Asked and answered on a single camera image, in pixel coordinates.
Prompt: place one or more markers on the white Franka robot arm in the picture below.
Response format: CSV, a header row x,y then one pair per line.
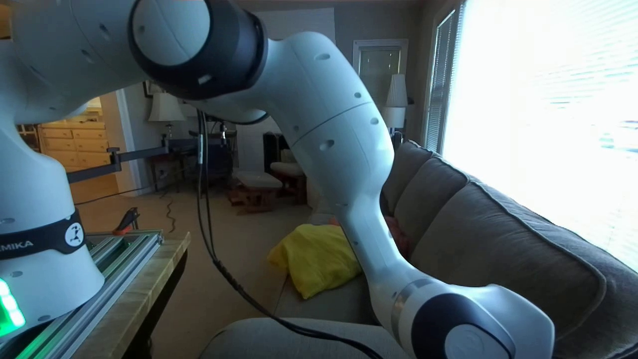
x,y
320,119

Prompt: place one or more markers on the grey fabric sofa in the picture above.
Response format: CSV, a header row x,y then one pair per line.
x,y
519,265

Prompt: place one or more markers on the white cushioned chair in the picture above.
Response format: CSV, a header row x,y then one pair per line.
x,y
286,169

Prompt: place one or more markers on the black fireplace opening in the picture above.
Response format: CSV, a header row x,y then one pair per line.
x,y
272,149

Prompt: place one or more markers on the yellow cloth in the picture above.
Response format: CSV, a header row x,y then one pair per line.
x,y
320,259

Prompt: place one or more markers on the white table lamp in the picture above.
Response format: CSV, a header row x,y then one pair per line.
x,y
162,109
397,91

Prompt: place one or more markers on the dark side table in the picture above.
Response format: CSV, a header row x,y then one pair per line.
x,y
166,171

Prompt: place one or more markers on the black boom bar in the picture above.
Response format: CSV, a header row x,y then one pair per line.
x,y
132,155

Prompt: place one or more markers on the black framed picture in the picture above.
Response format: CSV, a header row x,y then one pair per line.
x,y
150,87

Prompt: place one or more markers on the red black clamp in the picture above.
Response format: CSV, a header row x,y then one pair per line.
x,y
128,219

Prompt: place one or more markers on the aluminium mounting plate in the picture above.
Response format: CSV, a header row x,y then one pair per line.
x,y
112,265

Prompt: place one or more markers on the large bright window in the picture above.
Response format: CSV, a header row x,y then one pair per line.
x,y
545,99

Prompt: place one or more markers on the wooden dresser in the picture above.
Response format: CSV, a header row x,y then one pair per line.
x,y
72,139

